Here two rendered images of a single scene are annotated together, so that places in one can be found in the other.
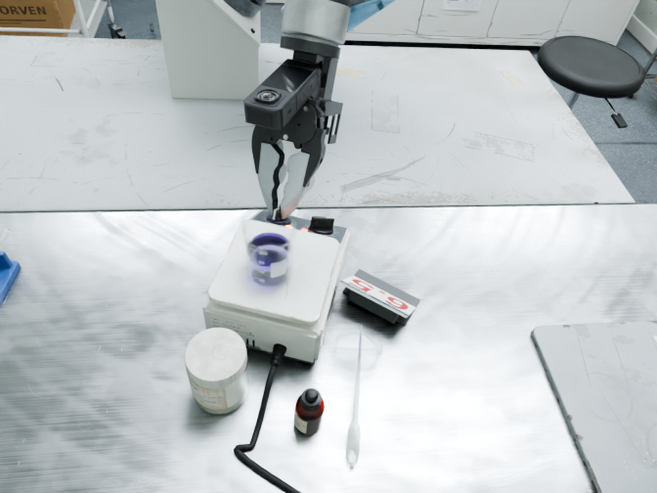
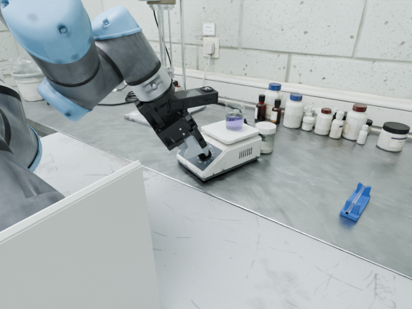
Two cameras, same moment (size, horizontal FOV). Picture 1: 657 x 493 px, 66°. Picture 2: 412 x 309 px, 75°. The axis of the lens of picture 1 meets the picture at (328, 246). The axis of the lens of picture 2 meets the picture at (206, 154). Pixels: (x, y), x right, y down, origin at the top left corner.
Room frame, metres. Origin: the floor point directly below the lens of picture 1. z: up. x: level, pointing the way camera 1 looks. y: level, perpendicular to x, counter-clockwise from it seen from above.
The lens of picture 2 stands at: (0.86, 0.49, 1.27)
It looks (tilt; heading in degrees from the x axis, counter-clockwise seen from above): 28 degrees down; 226
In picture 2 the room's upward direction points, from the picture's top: straight up
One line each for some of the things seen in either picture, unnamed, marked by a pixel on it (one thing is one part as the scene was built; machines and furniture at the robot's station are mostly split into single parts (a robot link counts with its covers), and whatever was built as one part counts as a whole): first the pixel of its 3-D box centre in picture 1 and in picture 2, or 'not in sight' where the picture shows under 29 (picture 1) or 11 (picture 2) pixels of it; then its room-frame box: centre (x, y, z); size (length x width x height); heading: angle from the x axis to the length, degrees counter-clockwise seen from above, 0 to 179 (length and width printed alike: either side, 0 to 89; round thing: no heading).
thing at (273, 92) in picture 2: not in sight; (273, 100); (-0.02, -0.05, 0.96); 0.07 x 0.07 x 0.13
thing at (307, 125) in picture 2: not in sight; (308, 123); (-0.01, 0.11, 0.92); 0.04 x 0.04 x 0.04
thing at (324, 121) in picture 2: not in sight; (324, 121); (-0.02, 0.16, 0.94); 0.05 x 0.05 x 0.09
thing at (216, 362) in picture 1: (218, 372); (264, 137); (0.24, 0.09, 0.94); 0.06 x 0.06 x 0.08
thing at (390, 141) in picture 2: not in sight; (392, 136); (-0.06, 0.35, 0.94); 0.07 x 0.07 x 0.07
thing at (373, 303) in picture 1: (380, 291); not in sight; (0.38, -0.07, 0.92); 0.09 x 0.06 x 0.04; 65
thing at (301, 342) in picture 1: (283, 275); (222, 146); (0.37, 0.05, 0.94); 0.22 x 0.13 x 0.08; 173
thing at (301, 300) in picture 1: (277, 268); (229, 130); (0.34, 0.05, 0.98); 0.12 x 0.12 x 0.01; 83
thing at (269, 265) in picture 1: (267, 248); (235, 116); (0.34, 0.06, 1.02); 0.06 x 0.05 x 0.08; 60
